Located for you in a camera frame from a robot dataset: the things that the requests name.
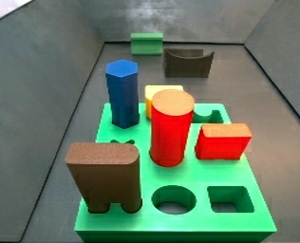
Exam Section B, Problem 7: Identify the black curved fixture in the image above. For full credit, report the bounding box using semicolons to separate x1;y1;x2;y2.
163;48;214;78

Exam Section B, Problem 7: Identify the blue hexagonal prism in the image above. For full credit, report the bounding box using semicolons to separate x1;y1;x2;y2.
106;60;139;129

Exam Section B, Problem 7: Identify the yellow block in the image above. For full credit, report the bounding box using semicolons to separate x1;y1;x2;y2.
145;84;183;118

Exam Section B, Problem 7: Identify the red cylinder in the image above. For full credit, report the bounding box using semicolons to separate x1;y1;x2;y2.
150;89;194;167

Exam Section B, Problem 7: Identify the red square block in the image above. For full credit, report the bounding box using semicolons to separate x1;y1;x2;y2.
194;123;252;160

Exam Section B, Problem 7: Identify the green shape sorter base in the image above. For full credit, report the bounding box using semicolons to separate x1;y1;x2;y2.
74;103;277;243

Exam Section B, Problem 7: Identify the green arch block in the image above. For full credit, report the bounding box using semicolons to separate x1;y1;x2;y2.
131;32;163;55

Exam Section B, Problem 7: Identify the brown arch block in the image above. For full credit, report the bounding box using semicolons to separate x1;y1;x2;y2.
64;142;142;214

